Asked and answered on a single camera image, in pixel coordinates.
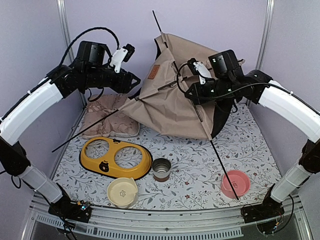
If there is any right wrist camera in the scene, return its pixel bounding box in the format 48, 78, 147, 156
187, 58, 213, 85

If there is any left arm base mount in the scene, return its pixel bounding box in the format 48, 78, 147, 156
48, 198, 92, 223

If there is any yellow double bowl holder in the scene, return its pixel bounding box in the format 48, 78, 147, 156
79, 136, 153, 180

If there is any aluminium frame post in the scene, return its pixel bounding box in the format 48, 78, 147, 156
244, 0, 276, 106
56, 0, 87, 107

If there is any aluminium front rail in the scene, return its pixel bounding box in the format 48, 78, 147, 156
21, 195, 313, 240

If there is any beige pet tent fabric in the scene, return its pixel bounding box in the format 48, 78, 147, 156
119, 32, 235, 140

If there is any aluminium frame post right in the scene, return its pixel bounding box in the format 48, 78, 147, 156
244, 0, 276, 106

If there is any pink pet bowl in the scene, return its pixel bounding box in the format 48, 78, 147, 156
220, 170, 251, 199

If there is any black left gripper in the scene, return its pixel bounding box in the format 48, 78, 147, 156
84, 63, 142, 93

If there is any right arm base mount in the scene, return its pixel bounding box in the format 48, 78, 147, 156
240, 203, 285, 235

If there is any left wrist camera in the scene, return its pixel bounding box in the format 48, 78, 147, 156
109, 43, 135, 74

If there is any beige patterned pet pillow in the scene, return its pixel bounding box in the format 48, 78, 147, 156
81, 94, 140, 139

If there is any cream pet bowl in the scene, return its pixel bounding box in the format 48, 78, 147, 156
107, 177, 139, 209

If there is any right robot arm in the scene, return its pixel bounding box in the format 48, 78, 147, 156
184, 49, 320, 218

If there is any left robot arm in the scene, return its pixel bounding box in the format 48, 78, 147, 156
0, 41, 140, 217

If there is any steel cup with brown base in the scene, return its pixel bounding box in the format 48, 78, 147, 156
151, 158, 172, 182

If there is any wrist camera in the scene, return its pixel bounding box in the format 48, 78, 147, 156
109, 43, 135, 74
187, 58, 213, 85

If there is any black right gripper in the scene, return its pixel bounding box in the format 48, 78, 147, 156
185, 76, 236, 104

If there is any aluminium frame post left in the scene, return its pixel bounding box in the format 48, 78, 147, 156
56, 0, 87, 107

